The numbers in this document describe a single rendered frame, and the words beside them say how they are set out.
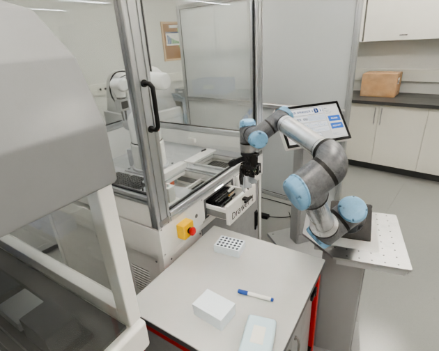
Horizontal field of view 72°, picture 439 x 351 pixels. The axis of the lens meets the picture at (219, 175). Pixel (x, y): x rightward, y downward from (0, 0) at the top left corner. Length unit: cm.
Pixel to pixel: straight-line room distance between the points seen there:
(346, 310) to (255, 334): 85
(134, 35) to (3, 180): 67
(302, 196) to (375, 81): 352
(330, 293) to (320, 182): 89
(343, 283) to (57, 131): 146
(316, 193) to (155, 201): 62
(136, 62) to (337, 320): 159
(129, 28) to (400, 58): 406
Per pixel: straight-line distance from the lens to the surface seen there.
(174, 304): 124
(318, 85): 296
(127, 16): 111
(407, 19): 441
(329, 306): 183
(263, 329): 109
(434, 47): 472
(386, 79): 439
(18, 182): 64
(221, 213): 152
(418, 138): 419
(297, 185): 98
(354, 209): 139
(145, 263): 154
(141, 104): 114
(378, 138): 427
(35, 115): 65
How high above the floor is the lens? 165
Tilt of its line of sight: 24 degrees down
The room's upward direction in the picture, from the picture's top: 3 degrees counter-clockwise
